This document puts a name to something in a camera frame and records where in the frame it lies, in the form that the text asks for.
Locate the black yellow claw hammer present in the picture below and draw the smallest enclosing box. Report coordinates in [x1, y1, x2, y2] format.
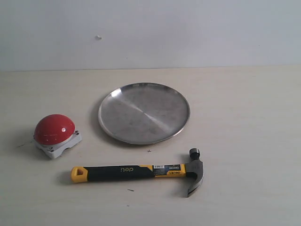
[71, 148, 204, 197]

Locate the red dome push button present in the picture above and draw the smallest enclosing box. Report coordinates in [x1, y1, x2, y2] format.
[33, 114, 82, 159]

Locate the round stainless steel plate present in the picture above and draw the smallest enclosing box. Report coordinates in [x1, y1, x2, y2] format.
[98, 82, 190, 145]

